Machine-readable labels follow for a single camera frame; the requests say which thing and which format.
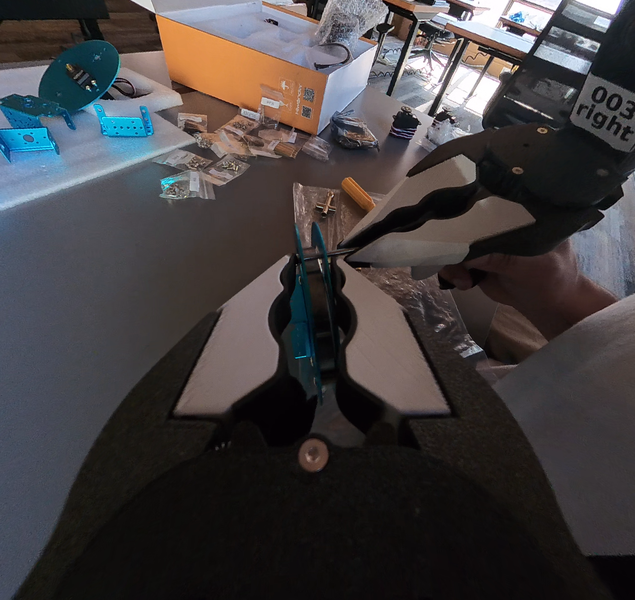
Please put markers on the small metal cross wrench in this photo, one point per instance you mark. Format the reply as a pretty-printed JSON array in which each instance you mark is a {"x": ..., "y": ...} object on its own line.
[{"x": 328, "y": 203}]

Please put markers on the blue round servo plate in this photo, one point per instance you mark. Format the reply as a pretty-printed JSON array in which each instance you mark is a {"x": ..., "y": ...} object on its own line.
[{"x": 99, "y": 64}]

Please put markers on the bubble wrap bundle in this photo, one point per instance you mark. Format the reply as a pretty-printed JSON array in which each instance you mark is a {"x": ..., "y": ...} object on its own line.
[{"x": 347, "y": 9}]

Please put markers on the blue round metal turntable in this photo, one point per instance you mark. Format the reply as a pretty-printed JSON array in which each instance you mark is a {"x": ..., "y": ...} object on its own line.
[{"x": 300, "y": 307}]

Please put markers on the long dark metal screw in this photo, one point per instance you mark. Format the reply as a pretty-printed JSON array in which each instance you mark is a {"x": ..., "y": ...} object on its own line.
[{"x": 327, "y": 253}]

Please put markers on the blue metal bracket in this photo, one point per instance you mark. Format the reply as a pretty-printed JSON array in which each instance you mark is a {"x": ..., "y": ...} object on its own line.
[
  {"x": 124, "y": 126},
  {"x": 29, "y": 109},
  {"x": 25, "y": 141}
]

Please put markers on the dark bag of parts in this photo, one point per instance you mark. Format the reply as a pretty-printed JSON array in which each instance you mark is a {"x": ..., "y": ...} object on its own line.
[{"x": 354, "y": 133}]

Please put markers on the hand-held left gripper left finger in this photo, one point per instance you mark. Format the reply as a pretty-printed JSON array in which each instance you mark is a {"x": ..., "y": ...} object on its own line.
[{"x": 233, "y": 362}]

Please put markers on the white foam sheet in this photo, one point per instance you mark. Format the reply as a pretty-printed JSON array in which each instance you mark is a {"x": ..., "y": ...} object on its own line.
[{"x": 74, "y": 173}]

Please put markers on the person's right hand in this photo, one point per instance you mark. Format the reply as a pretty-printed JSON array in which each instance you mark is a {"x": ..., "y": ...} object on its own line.
[{"x": 545, "y": 287}]

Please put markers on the black mesh office chair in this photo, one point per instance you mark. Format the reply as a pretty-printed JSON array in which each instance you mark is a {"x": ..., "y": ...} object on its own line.
[{"x": 550, "y": 54}]

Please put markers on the orange white cardboard box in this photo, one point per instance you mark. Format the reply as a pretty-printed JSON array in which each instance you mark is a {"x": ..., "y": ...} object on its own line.
[{"x": 223, "y": 74}]

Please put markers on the pile of small hardware bags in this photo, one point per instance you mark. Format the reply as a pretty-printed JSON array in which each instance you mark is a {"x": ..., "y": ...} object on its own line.
[{"x": 223, "y": 163}]

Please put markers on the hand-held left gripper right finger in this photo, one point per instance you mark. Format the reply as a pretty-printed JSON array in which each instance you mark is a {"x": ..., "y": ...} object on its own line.
[{"x": 392, "y": 362}]

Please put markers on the clear plastic bag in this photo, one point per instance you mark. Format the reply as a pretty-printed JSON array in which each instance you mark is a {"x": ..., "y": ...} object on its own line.
[{"x": 421, "y": 302}]

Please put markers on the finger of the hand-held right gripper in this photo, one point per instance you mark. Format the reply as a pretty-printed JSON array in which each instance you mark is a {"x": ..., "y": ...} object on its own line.
[
  {"x": 426, "y": 183},
  {"x": 446, "y": 243}
]

